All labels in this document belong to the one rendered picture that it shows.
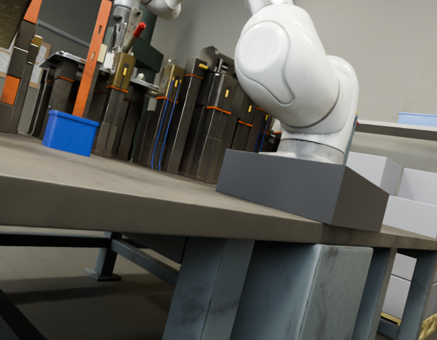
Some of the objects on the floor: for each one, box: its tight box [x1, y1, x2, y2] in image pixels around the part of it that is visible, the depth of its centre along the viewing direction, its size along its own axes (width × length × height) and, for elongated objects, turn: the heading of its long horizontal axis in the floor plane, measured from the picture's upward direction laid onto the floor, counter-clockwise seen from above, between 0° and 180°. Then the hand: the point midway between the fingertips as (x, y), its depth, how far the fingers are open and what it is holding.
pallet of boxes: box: [346, 152, 437, 340], centre depth 299 cm, size 120×77×114 cm, turn 137°
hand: (110, 63), depth 143 cm, fingers open, 6 cm apart
